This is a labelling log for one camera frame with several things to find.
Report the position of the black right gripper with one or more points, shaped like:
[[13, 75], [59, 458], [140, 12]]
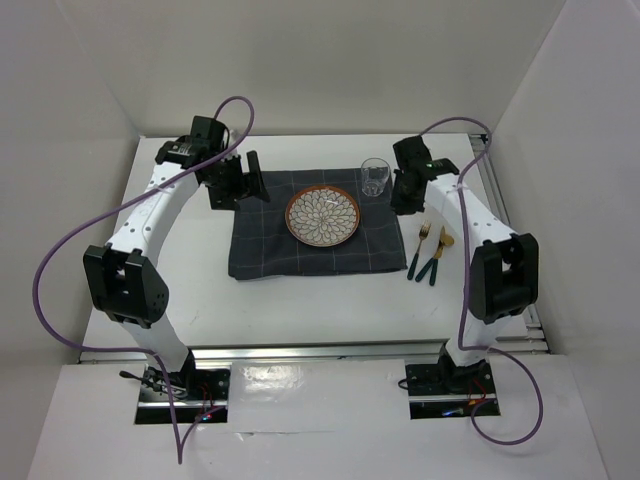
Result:
[[399, 205]]

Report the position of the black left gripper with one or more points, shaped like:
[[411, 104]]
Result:
[[250, 183]]

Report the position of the gold fork green handle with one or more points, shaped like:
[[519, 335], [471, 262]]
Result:
[[423, 235]]

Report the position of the clear plastic cup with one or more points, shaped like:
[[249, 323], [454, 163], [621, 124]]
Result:
[[375, 173]]

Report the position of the gold spoon green handle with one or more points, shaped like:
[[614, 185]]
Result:
[[445, 241]]

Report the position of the dark checked cloth napkin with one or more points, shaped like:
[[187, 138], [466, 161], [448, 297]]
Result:
[[262, 245]]

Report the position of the floral plate orange rim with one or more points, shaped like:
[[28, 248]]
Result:
[[322, 216]]

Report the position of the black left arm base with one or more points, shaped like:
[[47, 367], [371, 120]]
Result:
[[204, 399]]

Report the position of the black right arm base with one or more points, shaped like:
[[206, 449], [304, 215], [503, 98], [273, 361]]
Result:
[[434, 392]]

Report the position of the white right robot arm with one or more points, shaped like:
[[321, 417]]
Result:
[[501, 266]]

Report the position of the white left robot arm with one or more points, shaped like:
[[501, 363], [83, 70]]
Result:
[[122, 276]]

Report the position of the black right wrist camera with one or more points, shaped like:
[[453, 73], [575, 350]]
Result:
[[412, 154]]

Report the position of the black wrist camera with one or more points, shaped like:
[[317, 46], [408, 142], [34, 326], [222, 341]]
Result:
[[208, 130], [412, 154]]

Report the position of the gold knife green handle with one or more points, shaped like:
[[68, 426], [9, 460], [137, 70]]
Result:
[[422, 274]]

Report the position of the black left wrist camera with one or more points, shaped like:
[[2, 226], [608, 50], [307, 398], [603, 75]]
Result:
[[208, 130]]

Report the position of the aluminium right side rail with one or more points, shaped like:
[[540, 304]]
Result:
[[483, 181]]

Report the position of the aluminium front table rail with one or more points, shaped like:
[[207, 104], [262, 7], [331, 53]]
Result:
[[535, 345]]

